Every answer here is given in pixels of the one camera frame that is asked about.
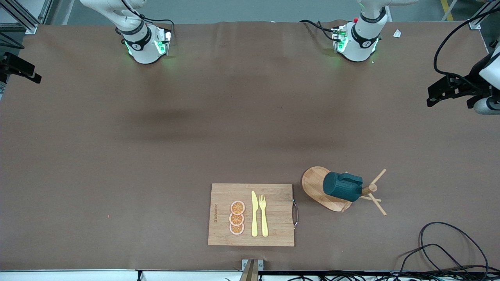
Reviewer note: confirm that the white paper scrap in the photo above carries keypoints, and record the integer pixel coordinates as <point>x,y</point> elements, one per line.
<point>397,33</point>

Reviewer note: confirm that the dark teal cup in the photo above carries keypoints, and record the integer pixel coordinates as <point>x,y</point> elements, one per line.
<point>340,187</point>

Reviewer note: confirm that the white table edge rail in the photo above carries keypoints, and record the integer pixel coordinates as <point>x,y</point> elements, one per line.
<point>78,275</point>

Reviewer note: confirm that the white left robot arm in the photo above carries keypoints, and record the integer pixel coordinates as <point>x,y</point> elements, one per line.
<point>361,43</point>

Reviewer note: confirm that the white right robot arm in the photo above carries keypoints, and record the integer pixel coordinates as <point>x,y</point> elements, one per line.
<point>142,47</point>

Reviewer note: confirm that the yellow plastic knife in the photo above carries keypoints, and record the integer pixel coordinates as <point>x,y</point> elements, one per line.
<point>254,218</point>

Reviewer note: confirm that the yellow plastic fork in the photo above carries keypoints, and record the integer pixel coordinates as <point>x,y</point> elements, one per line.
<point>264,224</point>

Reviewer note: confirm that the wooden cup rack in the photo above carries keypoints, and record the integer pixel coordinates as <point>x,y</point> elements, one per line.
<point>312,183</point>

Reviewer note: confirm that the aluminium frame profile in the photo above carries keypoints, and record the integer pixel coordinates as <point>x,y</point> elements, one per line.
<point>29,28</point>
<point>475,24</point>

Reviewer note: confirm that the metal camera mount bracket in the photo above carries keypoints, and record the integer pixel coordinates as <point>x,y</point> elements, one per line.
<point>252,269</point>

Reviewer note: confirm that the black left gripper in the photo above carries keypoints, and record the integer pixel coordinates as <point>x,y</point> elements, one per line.
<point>467,86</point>

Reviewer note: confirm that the brown table cover sheet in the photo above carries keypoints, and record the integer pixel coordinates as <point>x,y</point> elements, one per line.
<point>117,214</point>

